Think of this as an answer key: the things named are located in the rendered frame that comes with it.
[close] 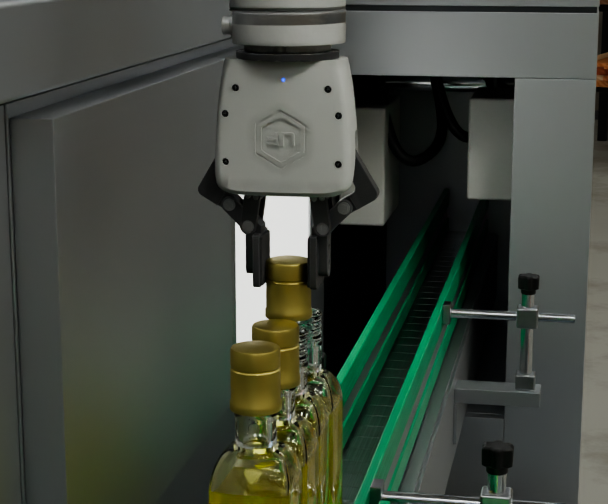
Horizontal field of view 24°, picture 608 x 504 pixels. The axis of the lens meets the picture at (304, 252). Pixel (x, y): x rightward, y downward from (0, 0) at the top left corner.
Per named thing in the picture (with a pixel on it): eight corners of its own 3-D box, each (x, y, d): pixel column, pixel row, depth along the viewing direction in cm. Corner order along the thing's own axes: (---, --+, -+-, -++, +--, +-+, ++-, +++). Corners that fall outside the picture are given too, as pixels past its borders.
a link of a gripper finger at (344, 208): (306, 201, 106) (307, 290, 107) (350, 202, 105) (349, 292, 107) (314, 193, 109) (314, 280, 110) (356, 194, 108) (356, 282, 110)
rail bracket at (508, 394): (442, 431, 194) (445, 267, 189) (570, 439, 191) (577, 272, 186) (438, 443, 190) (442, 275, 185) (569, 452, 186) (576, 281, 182)
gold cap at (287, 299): (270, 309, 112) (269, 253, 111) (315, 311, 111) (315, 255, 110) (260, 321, 108) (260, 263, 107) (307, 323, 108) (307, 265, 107)
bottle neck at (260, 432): (240, 433, 102) (239, 367, 100) (281, 436, 101) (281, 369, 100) (229, 447, 99) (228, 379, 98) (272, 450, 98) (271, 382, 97)
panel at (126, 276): (290, 296, 186) (289, 28, 179) (313, 297, 186) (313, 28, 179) (30, 609, 100) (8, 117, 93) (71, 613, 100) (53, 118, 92)
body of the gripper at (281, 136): (206, 40, 103) (208, 197, 105) (350, 42, 101) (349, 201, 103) (230, 33, 110) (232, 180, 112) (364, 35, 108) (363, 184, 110)
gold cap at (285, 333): (257, 374, 107) (257, 316, 106) (304, 377, 106) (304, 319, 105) (245, 388, 103) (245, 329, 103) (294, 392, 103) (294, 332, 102)
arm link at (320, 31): (211, 10, 102) (211, 54, 102) (336, 12, 100) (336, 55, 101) (237, 5, 110) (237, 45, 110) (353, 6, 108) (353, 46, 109)
